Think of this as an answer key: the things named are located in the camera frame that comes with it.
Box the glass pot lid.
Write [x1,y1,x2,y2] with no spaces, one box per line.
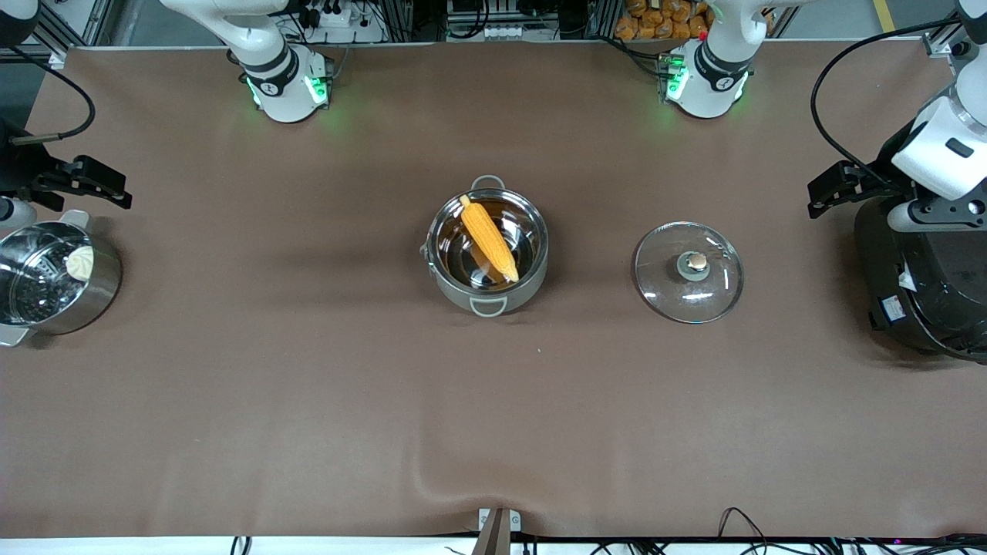
[634,221,745,325]

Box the yellow corn cob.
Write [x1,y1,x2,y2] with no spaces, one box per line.
[460,194,520,284]

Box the shiny steel steamer pot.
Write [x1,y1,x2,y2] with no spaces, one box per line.
[0,210,123,348]

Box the grey steel cooking pot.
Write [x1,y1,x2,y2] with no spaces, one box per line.
[420,176,550,318]

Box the black rice cooker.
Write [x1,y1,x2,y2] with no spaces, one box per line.
[854,193,987,365]

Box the bag of orange snacks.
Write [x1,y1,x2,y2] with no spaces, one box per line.
[615,0,714,41]

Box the white power strip with plugs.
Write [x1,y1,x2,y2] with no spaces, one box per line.
[297,0,386,43]

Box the brown table cloth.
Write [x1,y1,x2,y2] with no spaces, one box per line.
[0,42,987,539]

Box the aluminium frame profile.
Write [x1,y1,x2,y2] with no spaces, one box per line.
[35,0,116,59]
[924,0,974,59]

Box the black looped floor cable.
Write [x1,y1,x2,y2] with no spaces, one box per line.
[717,506,772,555]

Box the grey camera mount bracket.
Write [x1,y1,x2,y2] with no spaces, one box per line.
[474,507,522,555]

